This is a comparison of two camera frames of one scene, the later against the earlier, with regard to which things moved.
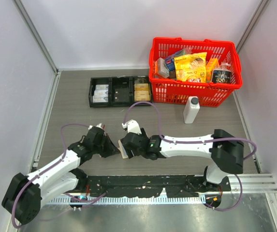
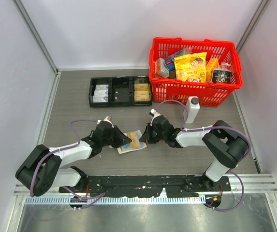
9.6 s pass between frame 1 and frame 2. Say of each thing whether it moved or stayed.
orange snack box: stayed
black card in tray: stayed
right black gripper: moved
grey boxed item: stayed
